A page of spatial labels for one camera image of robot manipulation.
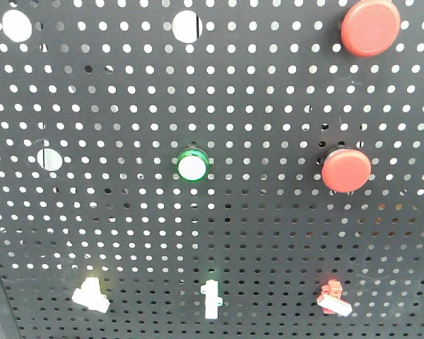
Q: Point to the black perforated pegboard panel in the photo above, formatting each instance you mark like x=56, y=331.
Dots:
x=98, y=99

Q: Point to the upper red mushroom button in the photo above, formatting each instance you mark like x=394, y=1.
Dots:
x=370, y=27

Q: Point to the red toggle switch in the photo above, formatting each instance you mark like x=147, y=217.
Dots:
x=330, y=300

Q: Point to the lower red mushroom button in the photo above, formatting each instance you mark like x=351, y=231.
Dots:
x=345, y=170

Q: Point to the yellow toggle switch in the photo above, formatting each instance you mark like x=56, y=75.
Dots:
x=89, y=295

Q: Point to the green round push button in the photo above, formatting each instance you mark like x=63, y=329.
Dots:
x=192, y=164

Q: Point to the red mushroom button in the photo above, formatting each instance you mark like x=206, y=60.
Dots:
x=370, y=27
x=345, y=170

